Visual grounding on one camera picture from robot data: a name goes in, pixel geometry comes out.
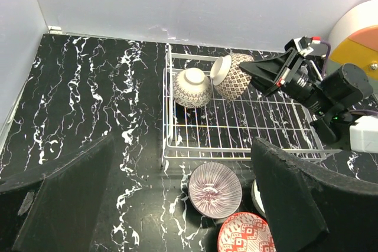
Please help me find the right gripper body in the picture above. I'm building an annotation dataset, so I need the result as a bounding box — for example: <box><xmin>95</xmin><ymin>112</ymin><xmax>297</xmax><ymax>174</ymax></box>
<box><xmin>274</xmin><ymin>51</ymin><xmax>328</xmax><ymax>112</ymax></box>

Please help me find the white wire dish rack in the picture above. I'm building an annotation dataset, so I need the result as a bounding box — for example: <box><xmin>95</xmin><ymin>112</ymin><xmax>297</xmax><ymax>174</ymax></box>
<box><xmin>161</xmin><ymin>44</ymin><xmax>339</xmax><ymax>163</ymax></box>

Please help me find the brown scale patterned bowl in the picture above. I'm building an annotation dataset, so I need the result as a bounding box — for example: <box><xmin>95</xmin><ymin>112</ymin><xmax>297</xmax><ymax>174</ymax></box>
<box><xmin>210</xmin><ymin>53</ymin><xmax>255</xmax><ymax>101</ymax></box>

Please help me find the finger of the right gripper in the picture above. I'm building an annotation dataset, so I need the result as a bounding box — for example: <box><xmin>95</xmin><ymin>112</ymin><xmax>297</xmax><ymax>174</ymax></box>
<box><xmin>250</xmin><ymin>76</ymin><xmax>281</xmax><ymax>97</ymax></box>
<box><xmin>239</xmin><ymin>55</ymin><xmax>291</xmax><ymax>80</ymax></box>

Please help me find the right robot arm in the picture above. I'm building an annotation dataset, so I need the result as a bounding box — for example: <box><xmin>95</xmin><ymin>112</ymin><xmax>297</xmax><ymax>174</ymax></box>
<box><xmin>239</xmin><ymin>48</ymin><xmax>377</xmax><ymax>153</ymax></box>

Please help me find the brown spoke patterned bowl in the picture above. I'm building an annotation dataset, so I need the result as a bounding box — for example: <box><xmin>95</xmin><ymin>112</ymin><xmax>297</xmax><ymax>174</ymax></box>
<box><xmin>172</xmin><ymin>67</ymin><xmax>212</xmax><ymax>109</ymax></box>

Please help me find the purple striped bowl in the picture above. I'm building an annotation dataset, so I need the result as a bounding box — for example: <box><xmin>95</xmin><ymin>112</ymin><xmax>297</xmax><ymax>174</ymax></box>
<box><xmin>188</xmin><ymin>162</ymin><xmax>242</xmax><ymax>219</ymax></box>

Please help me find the red patterned bowl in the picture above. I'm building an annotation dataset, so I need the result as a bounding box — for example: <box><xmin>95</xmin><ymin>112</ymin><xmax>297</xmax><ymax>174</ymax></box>
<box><xmin>217</xmin><ymin>212</ymin><xmax>276</xmax><ymax>252</ymax></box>

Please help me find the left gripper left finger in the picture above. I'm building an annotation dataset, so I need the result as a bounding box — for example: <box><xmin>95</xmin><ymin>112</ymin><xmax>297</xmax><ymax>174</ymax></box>
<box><xmin>1</xmin><ymin>135</ymin><xmax>115</xmax><ymax>251</ymax></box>

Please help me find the round drawer cabinet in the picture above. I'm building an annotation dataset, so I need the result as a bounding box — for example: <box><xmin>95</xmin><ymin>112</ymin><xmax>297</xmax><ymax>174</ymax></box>
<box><xmin>328</xmin><ymin>0</ymin><xmax>377</xmax><ymax>81</ymax></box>

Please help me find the green patterned bowl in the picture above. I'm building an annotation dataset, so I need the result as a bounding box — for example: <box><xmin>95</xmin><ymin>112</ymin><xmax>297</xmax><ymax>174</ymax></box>
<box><xmin>251</xmin><ymin>179</ymin><xmax>266</xmax><ymax>218</ymax></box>

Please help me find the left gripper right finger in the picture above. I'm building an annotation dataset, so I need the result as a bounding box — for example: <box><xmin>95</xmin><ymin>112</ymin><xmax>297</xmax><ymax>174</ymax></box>
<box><xmin>251</xmin><ymin>138</ymin><xmax>377</xmax><ymax>251</ymax></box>

